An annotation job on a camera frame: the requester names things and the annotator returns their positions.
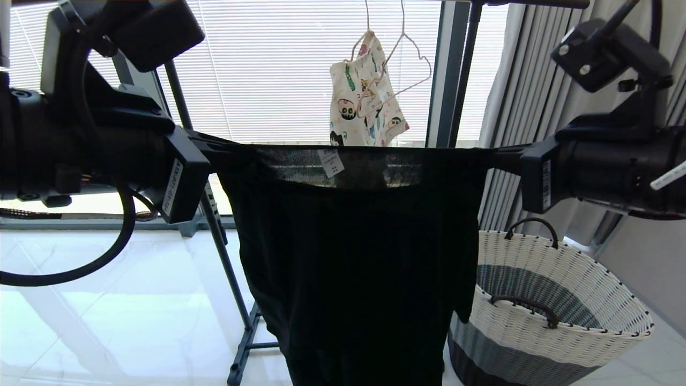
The black clothes rack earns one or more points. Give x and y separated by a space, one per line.
225 257

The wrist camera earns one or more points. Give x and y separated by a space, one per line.
155 32
611 53

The cream printed garment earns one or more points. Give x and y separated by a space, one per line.
364 96

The window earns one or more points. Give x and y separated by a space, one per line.
268 64

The pink clothes hanger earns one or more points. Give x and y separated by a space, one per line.
423 56
367 16

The white laundry basket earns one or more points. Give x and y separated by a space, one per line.
563 332

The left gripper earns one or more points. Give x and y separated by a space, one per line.
134 161

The beige curtain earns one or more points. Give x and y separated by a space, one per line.
536 80

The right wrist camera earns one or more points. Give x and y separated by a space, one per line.
611 53

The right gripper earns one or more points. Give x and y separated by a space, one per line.
605 166

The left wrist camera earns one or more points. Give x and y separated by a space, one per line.
155 32

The black garment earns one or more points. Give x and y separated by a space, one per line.
353 268

